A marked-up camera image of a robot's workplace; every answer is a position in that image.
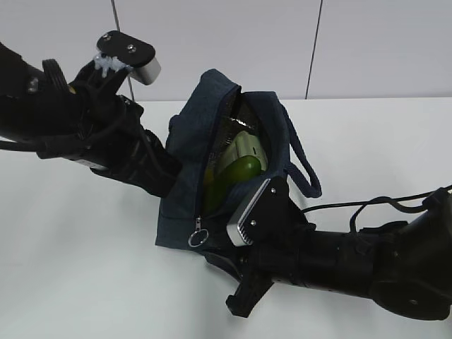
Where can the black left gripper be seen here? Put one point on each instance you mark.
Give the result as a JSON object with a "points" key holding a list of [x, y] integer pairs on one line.
{"points": [[115, 145]]}

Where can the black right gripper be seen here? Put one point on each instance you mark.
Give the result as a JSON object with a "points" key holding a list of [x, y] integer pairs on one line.
{"points": [[259, 266]]}

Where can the green cucumber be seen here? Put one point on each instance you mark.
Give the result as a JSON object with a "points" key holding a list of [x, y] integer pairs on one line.
{"points": [[241, 170]]}

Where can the green lid glass container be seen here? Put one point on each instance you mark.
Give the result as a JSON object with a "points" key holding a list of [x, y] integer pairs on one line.
{"points": [[243, 144]]}

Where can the dark blue lunch bag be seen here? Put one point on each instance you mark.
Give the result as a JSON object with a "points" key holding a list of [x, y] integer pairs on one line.
{"points": [[196, 138]]}

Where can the yellow pear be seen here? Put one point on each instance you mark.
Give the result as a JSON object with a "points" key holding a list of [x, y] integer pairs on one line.
{"points": [[209, 176]]}

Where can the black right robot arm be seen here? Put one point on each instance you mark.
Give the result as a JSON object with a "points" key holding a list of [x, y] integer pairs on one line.
{"points": [[404, 267]]}

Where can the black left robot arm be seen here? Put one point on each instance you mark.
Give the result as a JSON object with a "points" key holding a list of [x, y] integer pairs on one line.
{"points": [[42, 112]]}

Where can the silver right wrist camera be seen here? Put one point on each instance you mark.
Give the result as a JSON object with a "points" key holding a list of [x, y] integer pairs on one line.
{"points": [[266, 215]]}

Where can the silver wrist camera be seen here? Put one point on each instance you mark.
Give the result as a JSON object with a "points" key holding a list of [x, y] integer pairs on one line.
{"points": [[117, 51], [266, 215]]}

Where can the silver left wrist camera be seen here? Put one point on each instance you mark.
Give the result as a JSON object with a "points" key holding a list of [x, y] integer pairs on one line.
{"points": [[117, 51]]}

